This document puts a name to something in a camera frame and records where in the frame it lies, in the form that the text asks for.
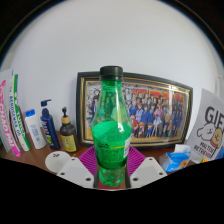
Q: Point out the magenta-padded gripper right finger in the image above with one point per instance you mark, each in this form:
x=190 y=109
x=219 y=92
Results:
x=146 y=171

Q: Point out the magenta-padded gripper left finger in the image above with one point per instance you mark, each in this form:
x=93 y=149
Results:
x=75 y=171

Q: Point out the green plastic drink bottle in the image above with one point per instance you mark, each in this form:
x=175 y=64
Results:
x=111 y=140

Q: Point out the blue tissue pack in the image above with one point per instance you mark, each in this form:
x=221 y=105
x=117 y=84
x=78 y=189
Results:
x=175 y=160

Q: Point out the dark amber pump bottle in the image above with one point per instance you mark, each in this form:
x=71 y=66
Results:
x=69 y=136

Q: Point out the dark blue pump bottle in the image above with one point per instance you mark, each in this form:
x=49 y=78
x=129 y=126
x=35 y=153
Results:
x=50 y=131

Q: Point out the white bottle with blue cap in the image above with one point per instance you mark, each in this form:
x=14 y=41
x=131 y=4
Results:
x=35 y=131

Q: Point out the framed group picture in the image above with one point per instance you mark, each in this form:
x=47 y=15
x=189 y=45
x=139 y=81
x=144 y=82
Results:
x=156 y=113

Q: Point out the white printed paper bag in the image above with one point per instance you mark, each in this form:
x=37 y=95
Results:
x=206 y=130

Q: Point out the long green white box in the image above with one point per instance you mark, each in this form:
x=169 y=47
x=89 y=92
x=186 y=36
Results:
x=18 y=123

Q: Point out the long pink printed box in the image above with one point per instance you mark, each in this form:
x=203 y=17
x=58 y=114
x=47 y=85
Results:
x=8 y=130

